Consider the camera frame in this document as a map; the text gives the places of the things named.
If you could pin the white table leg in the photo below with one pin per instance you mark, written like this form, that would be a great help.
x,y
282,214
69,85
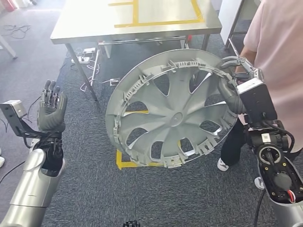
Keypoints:
x,y
8,47

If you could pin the steel workbench table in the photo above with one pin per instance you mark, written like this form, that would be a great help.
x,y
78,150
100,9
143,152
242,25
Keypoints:
x,y
94,18

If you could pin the red object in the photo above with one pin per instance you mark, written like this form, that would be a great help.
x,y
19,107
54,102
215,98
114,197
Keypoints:
x,y
10,3

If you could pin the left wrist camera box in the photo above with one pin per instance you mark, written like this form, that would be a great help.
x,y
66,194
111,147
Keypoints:
x,y
10,114

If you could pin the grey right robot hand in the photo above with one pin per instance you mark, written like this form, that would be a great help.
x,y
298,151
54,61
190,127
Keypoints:
x,y
230,100

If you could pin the person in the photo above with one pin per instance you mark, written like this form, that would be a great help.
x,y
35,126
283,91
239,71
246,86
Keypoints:
x,y
279,47

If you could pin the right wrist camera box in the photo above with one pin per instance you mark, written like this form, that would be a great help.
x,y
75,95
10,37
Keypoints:
x,y
258,101

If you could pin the metal floor socket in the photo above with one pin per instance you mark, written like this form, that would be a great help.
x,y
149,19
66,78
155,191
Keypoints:
x,y
115,82

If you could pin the white power strip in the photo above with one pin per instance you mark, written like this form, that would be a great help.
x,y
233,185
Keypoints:
x,y
81,58

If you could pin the yellow tape outline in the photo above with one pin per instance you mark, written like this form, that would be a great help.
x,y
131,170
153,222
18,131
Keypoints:
x,y
135,12

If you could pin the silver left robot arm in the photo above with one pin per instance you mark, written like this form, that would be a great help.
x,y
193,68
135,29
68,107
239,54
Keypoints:
x,y
33,188

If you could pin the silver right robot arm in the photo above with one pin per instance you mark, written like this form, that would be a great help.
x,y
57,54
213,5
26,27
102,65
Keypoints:
x,y
276,169

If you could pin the grey plastic wheel cover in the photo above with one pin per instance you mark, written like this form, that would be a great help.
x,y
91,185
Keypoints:
x,y
170,109

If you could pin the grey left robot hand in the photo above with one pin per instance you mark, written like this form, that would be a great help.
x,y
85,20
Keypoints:
x,y
52,120

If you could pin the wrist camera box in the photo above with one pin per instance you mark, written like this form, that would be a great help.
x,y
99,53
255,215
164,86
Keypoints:
x,y
10,114
258,101

